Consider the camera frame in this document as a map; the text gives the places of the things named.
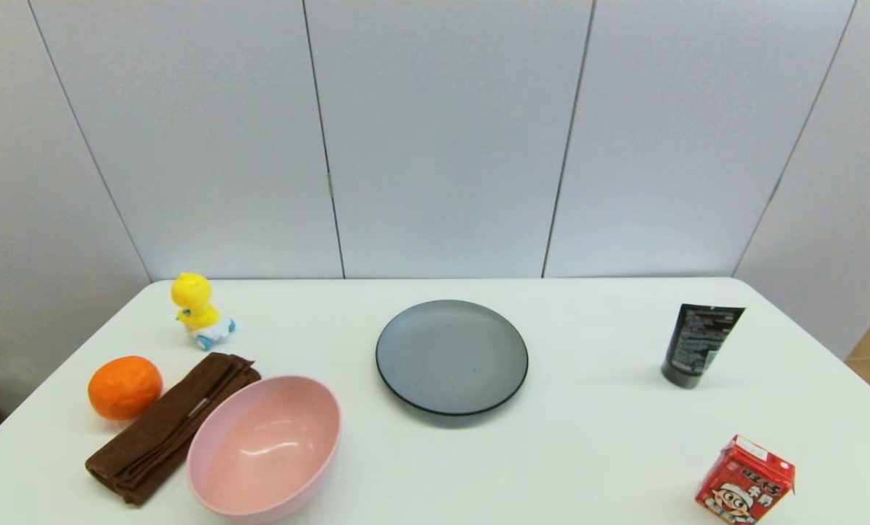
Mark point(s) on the pink bowl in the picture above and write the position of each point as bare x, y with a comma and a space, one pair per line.
263, 448

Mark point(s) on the red milk carton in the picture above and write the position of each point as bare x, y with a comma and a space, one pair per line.
744, 485

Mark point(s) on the brown folded towel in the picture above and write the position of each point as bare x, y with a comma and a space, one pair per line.
159, 430

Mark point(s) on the black cosmetic tube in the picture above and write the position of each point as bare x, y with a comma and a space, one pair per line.
699, 343

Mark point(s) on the orange fruit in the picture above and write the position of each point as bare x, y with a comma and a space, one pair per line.
125, 388

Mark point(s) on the grey round plate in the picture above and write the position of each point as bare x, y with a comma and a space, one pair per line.
451, 357

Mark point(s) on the yellow duck toy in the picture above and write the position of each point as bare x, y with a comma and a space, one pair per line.
195, 306

